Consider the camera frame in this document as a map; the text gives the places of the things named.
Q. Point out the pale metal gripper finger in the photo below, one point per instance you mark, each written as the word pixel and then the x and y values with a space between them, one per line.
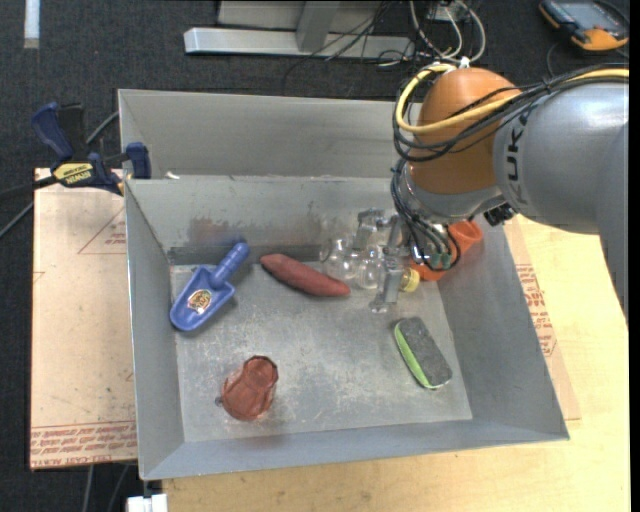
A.
pixel 391 287
pixel 364 232

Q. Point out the clear plastic bottle yellow cap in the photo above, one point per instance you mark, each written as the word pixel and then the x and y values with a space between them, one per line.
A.
pixel 350 265

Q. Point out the orange cup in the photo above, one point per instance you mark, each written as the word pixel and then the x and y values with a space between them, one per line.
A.
pixel 467 234

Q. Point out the green and grey sponge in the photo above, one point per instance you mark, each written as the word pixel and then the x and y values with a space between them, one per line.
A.
pixel 425 352

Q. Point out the red-brown toy sweet potato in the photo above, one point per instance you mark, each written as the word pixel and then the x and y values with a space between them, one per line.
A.
pixel 305 276

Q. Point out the grey metal bin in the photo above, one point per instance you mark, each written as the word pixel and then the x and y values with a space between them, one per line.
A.
pixel 320 350

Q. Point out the red clear plastic cup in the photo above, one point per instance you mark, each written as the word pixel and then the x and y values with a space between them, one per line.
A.
pixel 250 390

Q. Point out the blue toy shovel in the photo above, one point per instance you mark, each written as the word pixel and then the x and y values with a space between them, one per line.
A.
pixel 200 302

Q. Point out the brown cardboard board red print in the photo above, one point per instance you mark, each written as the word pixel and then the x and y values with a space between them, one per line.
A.
pixel 80 310

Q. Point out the black cylinder on white bracket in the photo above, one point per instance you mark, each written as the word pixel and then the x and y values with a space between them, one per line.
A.
pixel 499 214

